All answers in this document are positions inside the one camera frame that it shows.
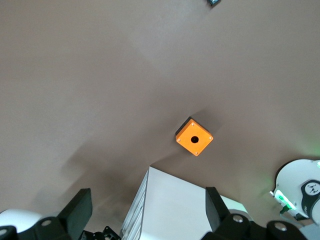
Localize orange box with round hole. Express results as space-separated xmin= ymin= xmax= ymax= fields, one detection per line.
xmin=174 ymin=116 xmax=214 ymax=158

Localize white drawer cabinet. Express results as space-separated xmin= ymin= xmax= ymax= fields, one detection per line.
xmin=119 ymin=166 xmax=251 ymax=240

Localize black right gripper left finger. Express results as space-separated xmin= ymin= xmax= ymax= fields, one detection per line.
xmin=0 ymin=188 xmax=93 ymax=240

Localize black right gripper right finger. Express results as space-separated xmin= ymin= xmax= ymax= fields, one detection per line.
xmin=203 ymin=186 xmax=309 ymax=240

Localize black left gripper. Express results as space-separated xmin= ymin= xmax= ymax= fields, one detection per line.
xmin=83 ymin=225 xmax=119 ymax=240

